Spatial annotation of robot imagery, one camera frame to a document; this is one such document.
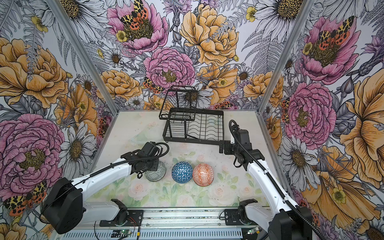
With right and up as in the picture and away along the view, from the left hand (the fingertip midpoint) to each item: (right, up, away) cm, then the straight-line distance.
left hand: (151, 167), depth 86 cm
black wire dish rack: (+20, +25, +1) cm, 32 cm away
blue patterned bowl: (+17, -3, +1) cm, 17 cm away
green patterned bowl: (+4, -4, 0) cm, 6 cm away
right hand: (+42, +11, -3) cm, 44 cm away
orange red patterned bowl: (+29, -4, 0) cm, 29 cm away
